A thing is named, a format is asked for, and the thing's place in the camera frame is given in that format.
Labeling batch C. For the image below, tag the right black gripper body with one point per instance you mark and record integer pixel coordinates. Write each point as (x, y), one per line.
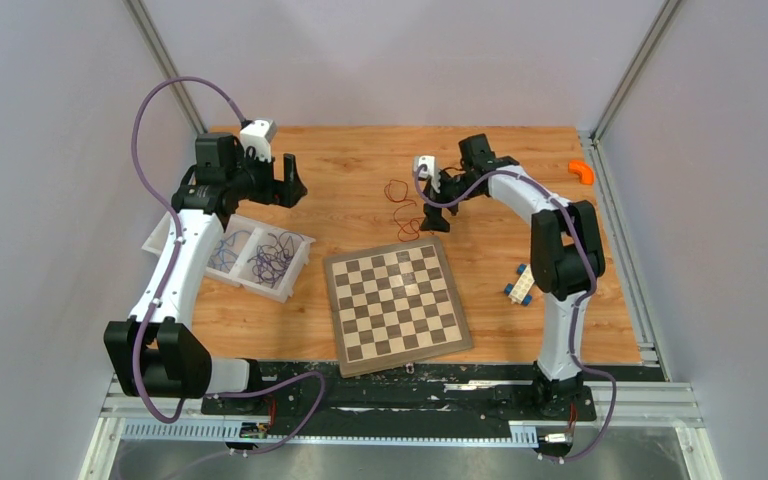
(451, 188)

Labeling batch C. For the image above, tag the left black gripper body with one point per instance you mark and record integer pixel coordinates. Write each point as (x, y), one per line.
(254, 181)

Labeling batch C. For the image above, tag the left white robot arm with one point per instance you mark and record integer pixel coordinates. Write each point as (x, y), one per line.
(154, 351)

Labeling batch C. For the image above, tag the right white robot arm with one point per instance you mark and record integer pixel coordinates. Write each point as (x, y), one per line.
(566, 255)

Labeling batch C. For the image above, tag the white plastic compartment tray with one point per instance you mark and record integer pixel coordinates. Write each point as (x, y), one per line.
(261, 258)

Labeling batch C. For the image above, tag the wooden chessboard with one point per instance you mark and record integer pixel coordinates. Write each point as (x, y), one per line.
(394, 305)

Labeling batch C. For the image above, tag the white blue toy car chassis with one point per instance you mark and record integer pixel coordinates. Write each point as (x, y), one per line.
(519, 291)

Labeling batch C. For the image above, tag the orange curved plastic piece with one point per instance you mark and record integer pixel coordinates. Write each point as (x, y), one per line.
(583, 171)

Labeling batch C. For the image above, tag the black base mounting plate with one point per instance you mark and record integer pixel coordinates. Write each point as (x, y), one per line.
(397, 397)

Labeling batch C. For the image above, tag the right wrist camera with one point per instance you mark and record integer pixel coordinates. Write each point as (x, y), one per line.
(425, 169)

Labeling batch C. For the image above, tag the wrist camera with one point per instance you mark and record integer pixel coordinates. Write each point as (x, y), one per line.
(425, 169)
(256, 137)

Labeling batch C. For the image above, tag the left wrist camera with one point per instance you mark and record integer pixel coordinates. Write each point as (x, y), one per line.
(256, 137)

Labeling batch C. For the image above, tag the aluminium frame rail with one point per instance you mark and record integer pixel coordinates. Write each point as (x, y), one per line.
(649, 406)

